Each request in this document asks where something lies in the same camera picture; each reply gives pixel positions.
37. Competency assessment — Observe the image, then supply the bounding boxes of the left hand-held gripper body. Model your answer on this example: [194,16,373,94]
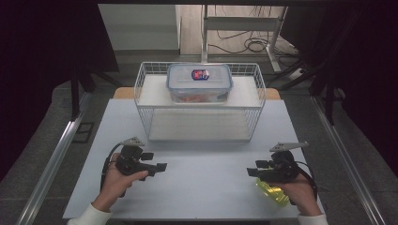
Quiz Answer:
[115,136,148,176]

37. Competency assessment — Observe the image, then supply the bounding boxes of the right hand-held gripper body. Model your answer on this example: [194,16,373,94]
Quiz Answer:
[261,141,309,184]

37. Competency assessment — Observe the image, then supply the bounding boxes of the white wire shelf rack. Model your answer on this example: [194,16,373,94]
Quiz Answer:
[133,61,267,143]

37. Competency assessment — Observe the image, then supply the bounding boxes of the clear plastic container blue lid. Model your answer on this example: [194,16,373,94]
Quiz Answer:
[165,63,234,104]

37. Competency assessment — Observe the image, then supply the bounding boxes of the person's left hand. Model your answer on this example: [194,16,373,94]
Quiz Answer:
[92,153,149,213]

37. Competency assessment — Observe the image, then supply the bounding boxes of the person's right hand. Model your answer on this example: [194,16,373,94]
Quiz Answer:
[276,174,322,217]

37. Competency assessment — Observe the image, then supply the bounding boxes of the yellow transparent plastic piece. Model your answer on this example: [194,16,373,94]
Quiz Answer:
[255,177,290,207]

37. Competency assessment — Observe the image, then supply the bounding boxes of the wooden table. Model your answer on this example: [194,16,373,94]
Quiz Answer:
[112,86,282,101]

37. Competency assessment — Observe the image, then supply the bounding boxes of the black metal stand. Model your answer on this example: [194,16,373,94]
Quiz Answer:
[268,46,346,127]
[69,60,124,123]

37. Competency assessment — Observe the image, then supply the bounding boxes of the white power strip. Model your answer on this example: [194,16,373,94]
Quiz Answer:
[289,67,307,82]

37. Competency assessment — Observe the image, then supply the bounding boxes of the white cabinet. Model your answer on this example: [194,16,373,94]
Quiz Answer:
[98,3,182,53]

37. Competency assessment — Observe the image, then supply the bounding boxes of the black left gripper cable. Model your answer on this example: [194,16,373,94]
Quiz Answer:
[99,142,124,192]

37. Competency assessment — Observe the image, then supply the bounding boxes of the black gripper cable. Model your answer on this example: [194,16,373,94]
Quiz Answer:
[294,160,319,206]
[99,142,124,192]

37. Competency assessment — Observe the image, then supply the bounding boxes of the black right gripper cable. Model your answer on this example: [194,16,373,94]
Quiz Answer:
[294,160,319,206]

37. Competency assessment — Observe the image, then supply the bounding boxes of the aluminium rail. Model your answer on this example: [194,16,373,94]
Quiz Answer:
[310,95,388,225]
[15,92,92,225]

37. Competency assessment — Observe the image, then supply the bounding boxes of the black floor cables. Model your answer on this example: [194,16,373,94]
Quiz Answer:
[207,6,299,58]

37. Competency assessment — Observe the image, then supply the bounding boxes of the white metal desk frame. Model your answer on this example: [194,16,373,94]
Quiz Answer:
[201,4,289,73]

